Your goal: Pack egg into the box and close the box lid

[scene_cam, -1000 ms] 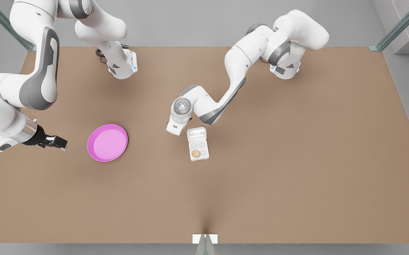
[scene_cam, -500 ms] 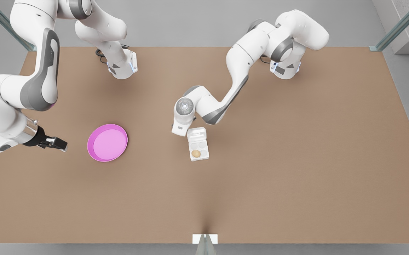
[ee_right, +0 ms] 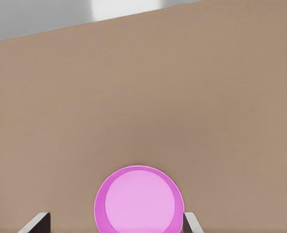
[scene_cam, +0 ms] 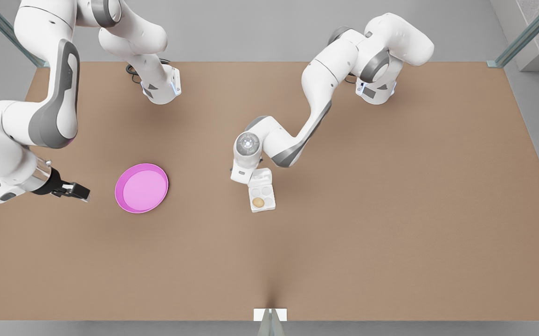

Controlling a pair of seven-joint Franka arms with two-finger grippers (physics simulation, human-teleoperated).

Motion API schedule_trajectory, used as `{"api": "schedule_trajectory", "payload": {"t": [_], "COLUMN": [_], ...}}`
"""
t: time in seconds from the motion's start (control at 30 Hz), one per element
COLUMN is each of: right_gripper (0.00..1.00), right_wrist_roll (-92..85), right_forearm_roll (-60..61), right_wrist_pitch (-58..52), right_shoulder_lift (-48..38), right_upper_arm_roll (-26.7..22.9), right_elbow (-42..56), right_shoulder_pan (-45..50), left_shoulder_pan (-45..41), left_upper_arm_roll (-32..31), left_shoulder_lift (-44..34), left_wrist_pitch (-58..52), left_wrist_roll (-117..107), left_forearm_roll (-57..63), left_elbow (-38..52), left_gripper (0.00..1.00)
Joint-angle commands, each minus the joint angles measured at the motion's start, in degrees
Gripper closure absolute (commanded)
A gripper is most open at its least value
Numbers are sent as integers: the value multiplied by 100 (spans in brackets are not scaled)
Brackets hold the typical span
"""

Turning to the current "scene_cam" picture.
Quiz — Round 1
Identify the white egg box lid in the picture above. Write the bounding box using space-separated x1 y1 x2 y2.
249 168 273 188

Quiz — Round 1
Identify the white egg box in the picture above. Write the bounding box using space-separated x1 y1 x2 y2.
248 184 276 213

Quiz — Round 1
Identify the pink round plate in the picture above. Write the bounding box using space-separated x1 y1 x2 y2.
115 163 169 214

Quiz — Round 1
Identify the silver frame post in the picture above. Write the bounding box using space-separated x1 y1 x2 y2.
253 308 288 336
487 0 539 70
0 0 49 69

